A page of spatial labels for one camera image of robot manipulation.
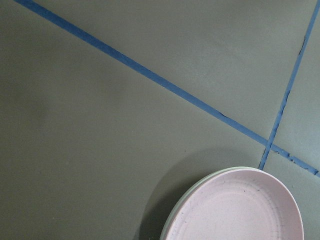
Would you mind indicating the pink plate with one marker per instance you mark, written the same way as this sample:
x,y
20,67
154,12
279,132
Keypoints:
x,y
239,205

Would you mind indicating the cream white plate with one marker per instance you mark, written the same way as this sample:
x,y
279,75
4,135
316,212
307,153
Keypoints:
x,y
191,190

